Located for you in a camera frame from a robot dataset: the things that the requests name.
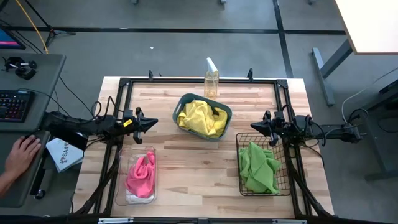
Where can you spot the yellow microfiber towel with label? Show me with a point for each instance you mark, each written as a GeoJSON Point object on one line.
{"type": "Point", "coordinates": [197, 118]}

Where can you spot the dark desk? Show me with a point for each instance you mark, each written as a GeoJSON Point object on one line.
{"type": "Point", "coordinates": [385, 130]}

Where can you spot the white printed paper bag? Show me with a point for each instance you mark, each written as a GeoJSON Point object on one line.
{"type": "Point", "coordinates": [66, 155]}

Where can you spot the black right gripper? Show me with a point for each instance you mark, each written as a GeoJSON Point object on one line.
{"type": "Point", "coordinates": [275, 127]}

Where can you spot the black backlit keyboard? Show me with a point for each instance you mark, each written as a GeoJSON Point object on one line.
{"type": "Point", "coordinates": [15, 105]}

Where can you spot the silver metal bracket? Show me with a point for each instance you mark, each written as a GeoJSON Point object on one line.
{"type": "Point", "coordinates": [289, 221]}
{"type": "Point", "coordinates": [116, 220]}

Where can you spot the black tripod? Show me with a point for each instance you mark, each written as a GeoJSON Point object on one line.
{"type": "Point", "coordinates": [53, 32]}

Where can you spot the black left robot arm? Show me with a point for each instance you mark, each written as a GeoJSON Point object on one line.
{"type": "Point", "coordinates": [93, 124]}

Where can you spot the person's hand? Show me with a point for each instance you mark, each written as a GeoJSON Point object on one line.
{"type": "Point", "coordinates": [21, 154]}

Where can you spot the computer monitor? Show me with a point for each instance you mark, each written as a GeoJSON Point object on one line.
{"type": "Point", "coordinates": [7, 39]}

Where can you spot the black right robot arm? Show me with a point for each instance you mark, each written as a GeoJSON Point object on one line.
{"type": "Point", "coordinates": [329, 130]}

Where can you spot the grey desk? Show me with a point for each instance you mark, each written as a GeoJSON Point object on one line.
{"type": "Point", "coordinates": [40, 93]}

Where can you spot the white table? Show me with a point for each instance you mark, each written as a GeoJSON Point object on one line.
{"type": "Point", "coordinates": [370, 25]}

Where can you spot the clear spray bottle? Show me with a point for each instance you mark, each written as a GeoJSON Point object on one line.
{"type": "Point", "coordinates": [211, 84]}

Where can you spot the dark teal plastic basket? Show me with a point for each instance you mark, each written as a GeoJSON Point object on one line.
{"type": "Point", "coordinates": [178, 105]}

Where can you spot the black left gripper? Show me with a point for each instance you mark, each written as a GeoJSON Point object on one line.
{"type": "Point", "coordinates": [136, 124]}

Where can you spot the green microfiber towel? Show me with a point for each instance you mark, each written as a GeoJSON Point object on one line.
{"type": "Point", "coordinates": [264, 171]}
{"type": "Point", "coordinates": [244, 161]}

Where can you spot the clear plastic bin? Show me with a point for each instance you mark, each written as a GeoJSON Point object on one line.
{"type": "Point", "coordinates": [121, 174]}

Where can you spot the person's forearm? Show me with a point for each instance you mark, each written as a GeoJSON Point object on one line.
{"type": "Point", "coordinates": [4, 185]}

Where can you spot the pink microfiber towel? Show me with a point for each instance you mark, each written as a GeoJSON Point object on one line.
{"type": "Point", "coordinates": [140, 183]}
{"type": "Point", "coordinates": [148, 160]}

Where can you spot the black clamp gadget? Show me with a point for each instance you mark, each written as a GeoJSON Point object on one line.
{"type": "Point", "coordinates": [23, 71]}

